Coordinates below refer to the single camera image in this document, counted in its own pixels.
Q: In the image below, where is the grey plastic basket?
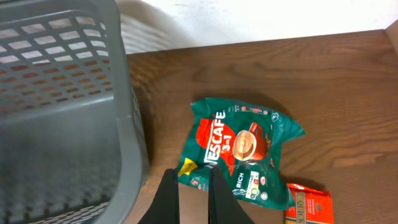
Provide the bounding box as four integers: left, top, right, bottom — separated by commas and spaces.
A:
1, 0, 148, 223

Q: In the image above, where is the green Nescafe coffee bag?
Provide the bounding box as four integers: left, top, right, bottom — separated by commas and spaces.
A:
177, 98, 305, 210

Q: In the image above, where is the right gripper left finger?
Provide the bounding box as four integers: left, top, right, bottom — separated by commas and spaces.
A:
138, 169, 180, 224

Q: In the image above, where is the orange spaghetti packet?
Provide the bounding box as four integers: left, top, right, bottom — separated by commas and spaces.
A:
285, 184, 334, 224

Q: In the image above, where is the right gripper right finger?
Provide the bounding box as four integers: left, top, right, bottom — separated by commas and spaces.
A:
208, 167, 254, 224

